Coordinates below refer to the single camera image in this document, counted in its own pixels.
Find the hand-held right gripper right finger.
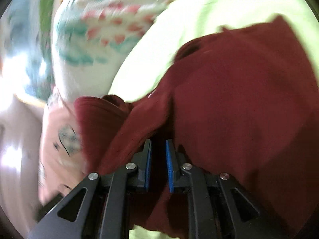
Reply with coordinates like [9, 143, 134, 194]
[166, 139, 286, 239]

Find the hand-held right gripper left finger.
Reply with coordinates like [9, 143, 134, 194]
[27, 139, 152, 239]

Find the dark red hooded sweater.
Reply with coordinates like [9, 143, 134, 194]
[74, 15, 319, 239]

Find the pink heart print pillow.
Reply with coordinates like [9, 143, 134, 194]
[37, 90, 95, 205]

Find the white floral quilt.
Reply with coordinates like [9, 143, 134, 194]
[40, 0, 190, 105]

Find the light green bed sheet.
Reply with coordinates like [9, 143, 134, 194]
[109, 0, 319, 103]

